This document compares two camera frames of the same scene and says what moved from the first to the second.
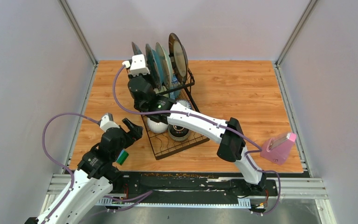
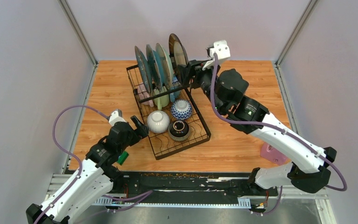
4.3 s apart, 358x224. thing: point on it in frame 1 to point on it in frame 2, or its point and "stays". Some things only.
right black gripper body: [147, 77] to [203, 78]
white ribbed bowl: [157, 127] stays
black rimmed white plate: [179, 52] stays
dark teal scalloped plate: [154, 75] stays
